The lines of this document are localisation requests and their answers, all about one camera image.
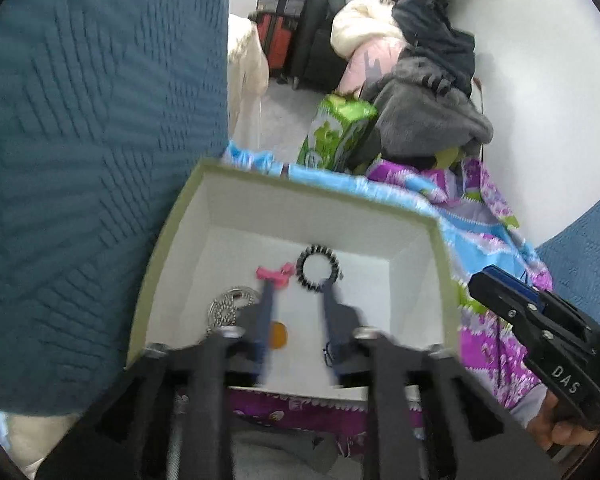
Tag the orange gourd pendant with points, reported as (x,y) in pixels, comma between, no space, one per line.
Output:
(279,335)

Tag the dark navy jacket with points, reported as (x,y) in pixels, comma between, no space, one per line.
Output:
(435,35)

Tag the grey fleece garment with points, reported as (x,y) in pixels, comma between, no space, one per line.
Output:
(420,120)

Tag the pink bow clip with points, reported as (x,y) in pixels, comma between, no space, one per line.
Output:
(270,274)

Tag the black suitcase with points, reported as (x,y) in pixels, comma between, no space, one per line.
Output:
(315,45)

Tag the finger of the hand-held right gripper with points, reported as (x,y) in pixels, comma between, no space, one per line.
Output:
(500,305)

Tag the silver round ornament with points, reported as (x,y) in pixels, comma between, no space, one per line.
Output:
(225,310)

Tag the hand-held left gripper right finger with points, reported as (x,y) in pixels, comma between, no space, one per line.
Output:
(331,310)

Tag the green printed carton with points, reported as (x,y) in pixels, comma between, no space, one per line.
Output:
(335,135)

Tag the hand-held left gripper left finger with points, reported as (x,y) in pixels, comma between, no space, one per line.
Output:
(265,322)

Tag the white box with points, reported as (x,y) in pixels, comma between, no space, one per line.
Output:
(380,285)

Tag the pink garment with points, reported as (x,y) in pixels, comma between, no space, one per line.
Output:
(370,67)

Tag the cream padded garment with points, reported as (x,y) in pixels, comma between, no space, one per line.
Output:
(365,25)

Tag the red suitcase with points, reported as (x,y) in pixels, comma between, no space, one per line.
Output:
(272,45)

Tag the person's right hand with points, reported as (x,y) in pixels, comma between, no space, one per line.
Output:
(560,430)

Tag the floral printed cloth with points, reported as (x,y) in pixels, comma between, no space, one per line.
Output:
(480,240)

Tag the white quilted bed cover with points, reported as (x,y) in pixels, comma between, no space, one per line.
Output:
(245,80)

